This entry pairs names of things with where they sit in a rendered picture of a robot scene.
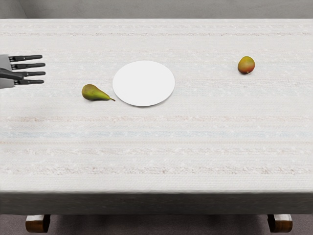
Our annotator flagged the white round plate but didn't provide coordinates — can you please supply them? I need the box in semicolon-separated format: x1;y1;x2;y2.
112;60;176;107

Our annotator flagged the red-green mango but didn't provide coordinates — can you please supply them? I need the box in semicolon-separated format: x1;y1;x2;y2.
237;55;256;75

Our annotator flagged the green pear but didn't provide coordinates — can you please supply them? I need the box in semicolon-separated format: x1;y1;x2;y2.
81;84;116;102

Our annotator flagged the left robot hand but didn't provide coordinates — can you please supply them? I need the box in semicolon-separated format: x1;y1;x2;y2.
0;54;46;90

